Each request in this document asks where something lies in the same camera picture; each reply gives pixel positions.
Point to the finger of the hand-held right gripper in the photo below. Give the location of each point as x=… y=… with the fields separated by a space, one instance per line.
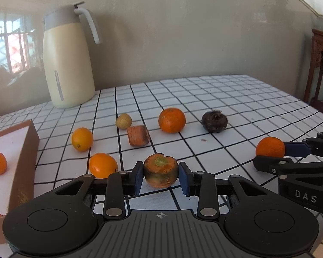
x=266 y=164
x=296 y=149

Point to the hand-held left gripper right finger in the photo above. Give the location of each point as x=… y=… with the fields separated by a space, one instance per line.
x=184 y=178

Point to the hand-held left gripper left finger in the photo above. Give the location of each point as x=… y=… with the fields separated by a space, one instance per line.
x=139 y=178

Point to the carrot top piece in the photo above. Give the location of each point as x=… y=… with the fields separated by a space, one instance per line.
x=161 y=172

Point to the cut carrot piece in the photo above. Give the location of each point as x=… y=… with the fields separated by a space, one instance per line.
x=138 y=135

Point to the large orange mandarin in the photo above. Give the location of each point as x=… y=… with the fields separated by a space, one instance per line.
x=172 y=120

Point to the dark purple round fruit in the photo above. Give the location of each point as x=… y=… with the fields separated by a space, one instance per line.
x=214 y=121

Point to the brown cardboard box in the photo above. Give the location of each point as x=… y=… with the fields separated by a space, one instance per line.
x=24 y=166

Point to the orange kumquat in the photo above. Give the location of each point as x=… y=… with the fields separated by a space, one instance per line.
x=82 y=139
x=103 y=165

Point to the tan longan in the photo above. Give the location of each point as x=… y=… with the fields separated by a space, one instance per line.
x=123 y=121

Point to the white checked tablecloth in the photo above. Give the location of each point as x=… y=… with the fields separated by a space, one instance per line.
x=231 y=99

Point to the dark wooden stand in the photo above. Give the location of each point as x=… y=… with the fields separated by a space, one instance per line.
x=319 y=51

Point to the cream thermos jug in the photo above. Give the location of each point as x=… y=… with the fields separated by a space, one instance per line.
x=67 y=67

